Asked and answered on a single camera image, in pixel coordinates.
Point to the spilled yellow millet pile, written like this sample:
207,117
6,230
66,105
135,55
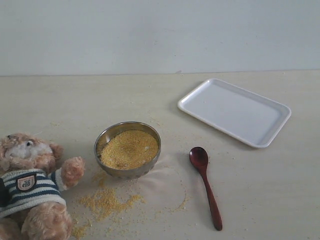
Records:
104,202

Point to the plush teddy bear striped sweater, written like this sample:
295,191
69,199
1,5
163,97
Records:
34,207

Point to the white rectangular plastic tray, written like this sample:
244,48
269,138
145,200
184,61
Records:
246,116

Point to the steel bowl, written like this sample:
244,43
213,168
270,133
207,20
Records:
113,131

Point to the yellow millet in bowl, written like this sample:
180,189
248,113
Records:
129,150

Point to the dark red wooden spoon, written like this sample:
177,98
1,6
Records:
199,158

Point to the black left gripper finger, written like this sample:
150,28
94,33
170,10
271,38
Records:
2,193

